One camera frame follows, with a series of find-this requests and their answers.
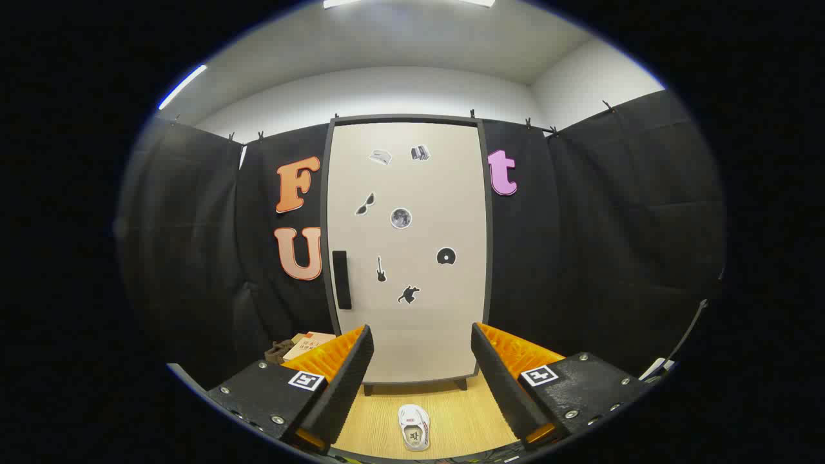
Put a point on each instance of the white sheet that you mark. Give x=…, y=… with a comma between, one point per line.
x=656, y=368

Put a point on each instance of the black stand rod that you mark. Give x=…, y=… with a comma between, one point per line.
x=688, y=328

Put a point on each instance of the beige shoe cabinet door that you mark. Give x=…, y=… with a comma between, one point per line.
x=451, y=193

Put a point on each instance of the beige orange book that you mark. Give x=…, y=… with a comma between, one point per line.
x=308, y=345

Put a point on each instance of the grey shoe cabinet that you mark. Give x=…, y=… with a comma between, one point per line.
x=406, y=118

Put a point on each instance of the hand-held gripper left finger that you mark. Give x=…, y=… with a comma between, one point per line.
x=345, y=393

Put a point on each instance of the dark brown object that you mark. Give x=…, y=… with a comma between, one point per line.
x=277, y=353

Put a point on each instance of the white canvas shoe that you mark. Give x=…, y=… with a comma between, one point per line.
x=414, y=425

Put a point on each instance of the black backdrop cloth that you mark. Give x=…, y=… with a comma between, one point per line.
x=580, y=258

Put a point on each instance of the ceiling light strip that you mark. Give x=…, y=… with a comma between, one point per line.
x=341, y=2
x=478, y=2
x=182, y=86

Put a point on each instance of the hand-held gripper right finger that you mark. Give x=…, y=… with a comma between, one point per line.
x=506, y=393

